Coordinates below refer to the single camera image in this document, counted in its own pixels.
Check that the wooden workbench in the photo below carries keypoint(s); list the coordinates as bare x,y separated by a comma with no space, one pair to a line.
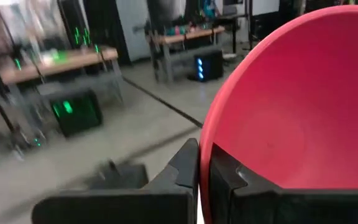
57,65
191,35

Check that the red bowl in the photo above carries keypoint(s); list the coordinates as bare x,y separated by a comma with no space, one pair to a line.
291,109

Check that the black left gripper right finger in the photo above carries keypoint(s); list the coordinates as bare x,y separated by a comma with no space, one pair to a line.
291,208

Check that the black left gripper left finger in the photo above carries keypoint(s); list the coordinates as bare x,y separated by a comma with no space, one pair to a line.
120,208

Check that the computer tower with blue lights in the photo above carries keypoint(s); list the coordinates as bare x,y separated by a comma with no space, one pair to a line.
210,65

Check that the computer tower with green lights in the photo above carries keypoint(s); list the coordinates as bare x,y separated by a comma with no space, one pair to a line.
76,115

